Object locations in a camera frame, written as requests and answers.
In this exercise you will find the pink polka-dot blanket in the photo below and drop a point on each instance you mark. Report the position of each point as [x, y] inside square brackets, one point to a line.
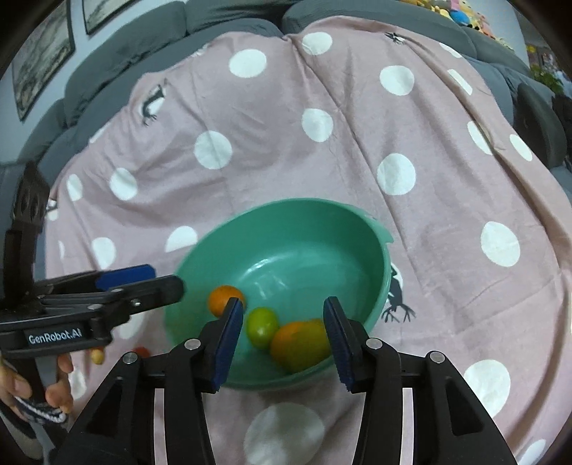
[335, 156]

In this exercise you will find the person's left hand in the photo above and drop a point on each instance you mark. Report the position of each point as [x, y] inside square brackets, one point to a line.
[60, 393]

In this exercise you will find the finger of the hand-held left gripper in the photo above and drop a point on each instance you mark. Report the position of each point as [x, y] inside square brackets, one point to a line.
[156, 290]
[127, 276]

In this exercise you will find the dark cloth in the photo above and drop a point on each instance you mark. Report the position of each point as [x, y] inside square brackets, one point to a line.
[564, 129]

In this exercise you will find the green tomato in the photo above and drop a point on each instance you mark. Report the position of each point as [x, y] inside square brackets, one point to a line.
[261, 328]

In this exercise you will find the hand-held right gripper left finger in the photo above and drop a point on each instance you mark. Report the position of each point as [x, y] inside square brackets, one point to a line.
[227, 344]

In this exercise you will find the green potted plant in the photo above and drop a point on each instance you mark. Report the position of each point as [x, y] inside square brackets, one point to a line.
[547, 74]

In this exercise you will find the small orange mandarin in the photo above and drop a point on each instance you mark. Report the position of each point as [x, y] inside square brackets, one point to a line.
[223, 298]

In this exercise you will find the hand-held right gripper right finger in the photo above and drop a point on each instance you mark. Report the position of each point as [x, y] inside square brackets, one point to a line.
[338, 344]

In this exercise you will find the row of plush toys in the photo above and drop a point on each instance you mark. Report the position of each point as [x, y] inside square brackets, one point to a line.
[460, 15]

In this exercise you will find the framed wall picture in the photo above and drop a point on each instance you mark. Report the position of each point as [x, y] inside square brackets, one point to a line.
[42, 62]
[111, 13]

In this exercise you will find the red cherry tomato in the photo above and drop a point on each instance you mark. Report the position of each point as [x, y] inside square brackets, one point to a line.
[142, 351]

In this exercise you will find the black round cushion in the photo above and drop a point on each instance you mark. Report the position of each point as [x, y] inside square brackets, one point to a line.
[540, 125]

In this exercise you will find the green plastic bowl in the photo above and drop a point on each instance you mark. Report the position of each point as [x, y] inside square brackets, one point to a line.
[290, 259]

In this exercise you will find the large orange mandarin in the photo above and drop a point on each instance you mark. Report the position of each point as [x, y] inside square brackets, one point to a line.
[299, 346]

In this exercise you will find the small pale yellow tomato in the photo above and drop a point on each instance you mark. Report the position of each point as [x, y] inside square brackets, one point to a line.
[97, 356]

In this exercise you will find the grey sofa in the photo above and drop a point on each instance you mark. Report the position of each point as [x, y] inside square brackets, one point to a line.
[111, 58]

